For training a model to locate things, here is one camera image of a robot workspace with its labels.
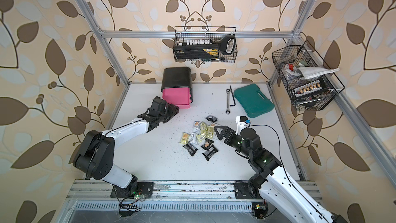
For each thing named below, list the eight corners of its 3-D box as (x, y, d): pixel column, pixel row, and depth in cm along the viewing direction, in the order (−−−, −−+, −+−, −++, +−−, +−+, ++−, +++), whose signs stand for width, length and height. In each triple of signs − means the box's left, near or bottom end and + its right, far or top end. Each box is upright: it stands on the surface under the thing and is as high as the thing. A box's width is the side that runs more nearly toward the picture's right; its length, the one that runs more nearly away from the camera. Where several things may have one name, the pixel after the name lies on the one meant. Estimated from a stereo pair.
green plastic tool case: (249, 120, 101) (250, 116, 98) (231, 94, 116) (232, 89, 112) (274, 110, 106) (277, 106, 103) (254, 86, 121) (255, 82, 117)
